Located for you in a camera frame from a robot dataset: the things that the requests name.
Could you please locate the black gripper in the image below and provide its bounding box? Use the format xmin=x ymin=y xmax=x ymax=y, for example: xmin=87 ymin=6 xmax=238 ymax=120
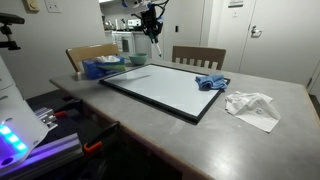
xmin=140 ymin=5 xmax=165 ymax=44

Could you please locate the white marker with green cap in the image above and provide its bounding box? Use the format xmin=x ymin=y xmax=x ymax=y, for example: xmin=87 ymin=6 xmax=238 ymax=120
xmin=150 ymin=31 xmax=164 ymax=58

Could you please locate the white robot base blue light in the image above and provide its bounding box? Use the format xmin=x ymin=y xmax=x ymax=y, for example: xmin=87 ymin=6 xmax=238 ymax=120
xmin=0 ymin=54 xmax=50 ymax=174

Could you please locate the mint green bowl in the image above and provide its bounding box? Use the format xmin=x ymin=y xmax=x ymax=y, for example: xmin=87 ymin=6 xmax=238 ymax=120
xmin=128 ymin=52 xmax=149 ymax=67

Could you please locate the white door with black latch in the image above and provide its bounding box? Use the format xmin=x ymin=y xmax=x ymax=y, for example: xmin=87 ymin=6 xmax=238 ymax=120
xmin=162 ymin=0 xmax=205 ymax=63

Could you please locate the brown wooden slatted chair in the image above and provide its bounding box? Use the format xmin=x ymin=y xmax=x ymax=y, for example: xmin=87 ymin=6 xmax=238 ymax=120
xmin=171 ymin=45 xmax=227 ymax=71

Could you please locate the white tissue sheet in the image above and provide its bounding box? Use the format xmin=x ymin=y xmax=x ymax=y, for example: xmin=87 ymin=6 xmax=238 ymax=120
xmin=95 ymin=55 xmax=121 ymax=64

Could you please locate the black framed whiteboard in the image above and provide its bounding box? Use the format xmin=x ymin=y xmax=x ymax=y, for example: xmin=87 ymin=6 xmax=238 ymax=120
xmin=98 ymin=63 xmax=232 ymax=125

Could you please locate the light wooden slatted chair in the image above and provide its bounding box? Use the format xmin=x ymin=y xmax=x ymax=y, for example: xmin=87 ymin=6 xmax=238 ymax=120
xmin=65 ymin=43 xmax=120 ymax=74

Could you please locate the blue tissue box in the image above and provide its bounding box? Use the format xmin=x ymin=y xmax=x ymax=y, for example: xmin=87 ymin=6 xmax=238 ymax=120
xmin=81 ymin=55 xmax=127 ymax=81

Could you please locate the blue cloth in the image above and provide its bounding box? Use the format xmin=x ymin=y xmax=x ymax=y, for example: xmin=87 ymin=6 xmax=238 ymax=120
xmin=194 ymin=73 xmax=229 ymax=92

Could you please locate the beige round thermostat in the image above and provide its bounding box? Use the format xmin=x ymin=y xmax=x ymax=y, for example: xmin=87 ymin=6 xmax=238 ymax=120
xmin=22 ymin=0 xmax=41 ymax=14

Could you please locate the wall sign plate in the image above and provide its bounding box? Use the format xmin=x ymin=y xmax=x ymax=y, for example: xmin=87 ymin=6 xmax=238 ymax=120
xmin=227 ymin=0 xmax=245 ymax=9

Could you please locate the silver lever door handle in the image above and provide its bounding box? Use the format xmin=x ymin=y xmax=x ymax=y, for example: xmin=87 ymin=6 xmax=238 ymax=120
xmin=250 ymin=25 xmax=264 ymax=39

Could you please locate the white light switch plate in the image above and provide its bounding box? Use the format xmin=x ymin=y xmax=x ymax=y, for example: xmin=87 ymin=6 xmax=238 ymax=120
xmin=44 ymin=0 xmax=63 ymax=14

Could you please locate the black clamp with orange handle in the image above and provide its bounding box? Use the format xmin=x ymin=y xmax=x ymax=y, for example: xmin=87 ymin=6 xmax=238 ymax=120
xmin=82 ymin=120 xmax=122 ymax=155
xmin=52 ymin=98 xmax=83 ymax=119

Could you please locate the white door with lever handle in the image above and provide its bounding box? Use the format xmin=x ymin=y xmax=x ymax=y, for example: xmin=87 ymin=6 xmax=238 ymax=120
xmin=239 ymin=0 xmax=320 ymax=86

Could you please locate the silver metal bracket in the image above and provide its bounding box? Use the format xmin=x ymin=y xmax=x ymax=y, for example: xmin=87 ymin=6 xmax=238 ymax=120
xmin=34 ymin=107 xmax=58 ymax=132

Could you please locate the black camera stand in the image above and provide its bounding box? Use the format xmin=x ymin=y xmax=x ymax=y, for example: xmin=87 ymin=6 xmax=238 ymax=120
xmin=0 ymin=12 xmax=26 ymax=52

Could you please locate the aluminium extrusion rail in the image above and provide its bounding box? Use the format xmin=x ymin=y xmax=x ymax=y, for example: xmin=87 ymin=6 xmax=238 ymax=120
xmin=0 ymin=133 xmax=84 ymax=180

